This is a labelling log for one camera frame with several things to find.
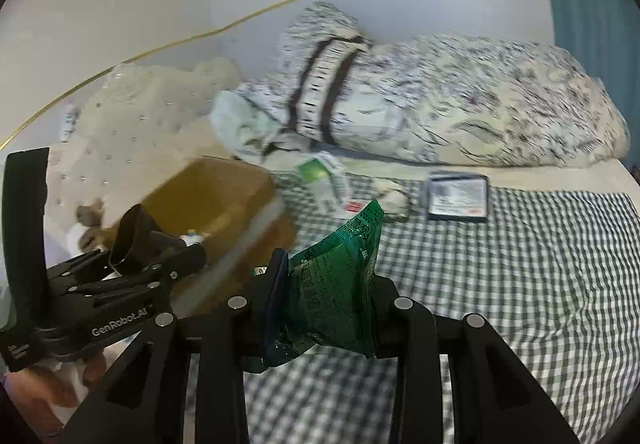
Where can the brown plush toy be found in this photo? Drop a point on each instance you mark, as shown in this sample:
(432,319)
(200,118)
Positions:
(95,235)

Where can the light green fleece blanket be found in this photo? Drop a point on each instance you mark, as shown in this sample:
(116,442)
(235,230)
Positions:
(245,130)

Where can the brown cardboard box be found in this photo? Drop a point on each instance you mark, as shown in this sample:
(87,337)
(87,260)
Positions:
(236,207)

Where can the crumpled white tissue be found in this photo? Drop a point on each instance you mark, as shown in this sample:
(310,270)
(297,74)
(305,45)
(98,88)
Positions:
(392,198)

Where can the cream tufted headboard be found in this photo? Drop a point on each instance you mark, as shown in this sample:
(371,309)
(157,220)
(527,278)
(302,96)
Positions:
(140,129)

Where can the teal curtain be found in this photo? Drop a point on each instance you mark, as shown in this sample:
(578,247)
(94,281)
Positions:
(604,36)

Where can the green white medicine box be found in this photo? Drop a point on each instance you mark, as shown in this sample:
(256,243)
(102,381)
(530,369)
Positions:
(325,178)

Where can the green checkered bed sheet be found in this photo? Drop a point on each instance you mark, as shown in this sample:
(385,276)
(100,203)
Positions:
(556,274)

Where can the navy tissue paper pack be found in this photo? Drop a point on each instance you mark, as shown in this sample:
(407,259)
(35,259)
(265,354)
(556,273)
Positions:
(457,196)

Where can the floral patterned duvet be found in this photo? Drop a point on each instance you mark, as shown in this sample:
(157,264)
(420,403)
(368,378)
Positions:
(440,99)

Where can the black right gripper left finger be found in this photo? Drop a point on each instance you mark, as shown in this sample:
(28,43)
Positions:
(142,398)

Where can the green snack packet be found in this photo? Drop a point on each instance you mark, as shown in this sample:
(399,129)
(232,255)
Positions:
(321,296)

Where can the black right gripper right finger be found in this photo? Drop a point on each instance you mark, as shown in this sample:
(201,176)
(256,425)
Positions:
(494,397)

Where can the red white snack pouch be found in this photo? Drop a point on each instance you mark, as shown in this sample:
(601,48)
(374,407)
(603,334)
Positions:
(350,208)

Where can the person left hand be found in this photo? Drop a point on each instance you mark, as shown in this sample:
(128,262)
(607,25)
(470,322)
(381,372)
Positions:
(40,384)

